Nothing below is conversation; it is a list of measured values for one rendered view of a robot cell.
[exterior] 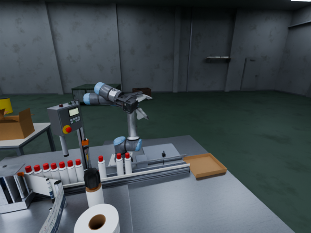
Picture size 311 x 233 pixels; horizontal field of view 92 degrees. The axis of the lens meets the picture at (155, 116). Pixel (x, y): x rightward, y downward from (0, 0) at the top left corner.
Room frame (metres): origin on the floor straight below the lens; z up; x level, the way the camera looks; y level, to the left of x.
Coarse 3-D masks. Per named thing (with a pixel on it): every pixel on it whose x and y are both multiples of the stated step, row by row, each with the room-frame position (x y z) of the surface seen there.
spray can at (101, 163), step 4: (100, 156) 0.99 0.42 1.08; (100, 160) 0.97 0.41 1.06; (104, 160) 0.99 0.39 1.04; (100, 164) 0.96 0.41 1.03; (104, 164) 0.98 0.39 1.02; (100, 168) 0.96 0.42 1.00; (104, 168) 0.97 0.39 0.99; (100, 172) 0.96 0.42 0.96; (104, 172) 0.97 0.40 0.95; (100, 176) 0.96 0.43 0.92; (104, 176) 0.96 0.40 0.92
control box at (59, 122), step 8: (64, 104) 1.04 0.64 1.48; (72, 104) 1.04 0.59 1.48; (48, 112) 0.95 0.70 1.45; (56, 112) 0.92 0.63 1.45; (64, 112) 0.96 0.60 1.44; (56, 120) 0.93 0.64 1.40; (64, 120) 0.94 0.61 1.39; (56, 128) 0.93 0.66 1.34; (64, 128) 0.93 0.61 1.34; (72, 128) 0.99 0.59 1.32
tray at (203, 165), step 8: (184, 160) 1.29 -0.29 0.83; (192, 160) 1.29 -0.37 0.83; (200, 160) 1.29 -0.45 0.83; (208, 160) 1.29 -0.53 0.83; (216, 160) 1.26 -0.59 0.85; (192, 168) 1.17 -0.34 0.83; (200, 168) 1.17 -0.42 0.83; (208, 168) 1.17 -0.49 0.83; (216, 168) 1.17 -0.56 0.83; (224, 168) 1.14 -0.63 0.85; (200, 176) 1.06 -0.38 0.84
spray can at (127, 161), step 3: (126, 153) 1.02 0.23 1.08; (129, 153) 1.02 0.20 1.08; (126, 156) 1.01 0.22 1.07; (129, 156) 1.02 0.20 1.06; (126, 159) 1.00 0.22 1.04; (129, 159) 1.01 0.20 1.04; (126, 162) 1.00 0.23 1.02; (129, 162) 1.00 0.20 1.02; (126, 165) 1.00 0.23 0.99; (129, 165) 1.00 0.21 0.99; (126, 168) 1.00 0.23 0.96; (129, 168) 1.00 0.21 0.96; (126, 171) 1.00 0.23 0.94; (129, 171) 1.00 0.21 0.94
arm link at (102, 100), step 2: (100, 96) 0.94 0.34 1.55; (100, 98) 0.93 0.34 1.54; (102, 98) 0.93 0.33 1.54; (100, 100) 0.93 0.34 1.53; (102, 100) 0.93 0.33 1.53; (104, 100) 0.93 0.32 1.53; (106, 100) 0.91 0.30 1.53; (108, 100) 0.90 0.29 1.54; (110, 100) 0.91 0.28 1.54; (100, 102) 0.94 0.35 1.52; (102, 102) 0.94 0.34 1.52; (104, 102) 0.93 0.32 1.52; (106, 102) 0.93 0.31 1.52; (108, 102) 0.93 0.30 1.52; (110, 102) 0.92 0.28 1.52; (112, 102) 0.93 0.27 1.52; (110, 104) 0.97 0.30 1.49; (112, 104) 0.95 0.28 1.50; (114, 104) 0.95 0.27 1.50
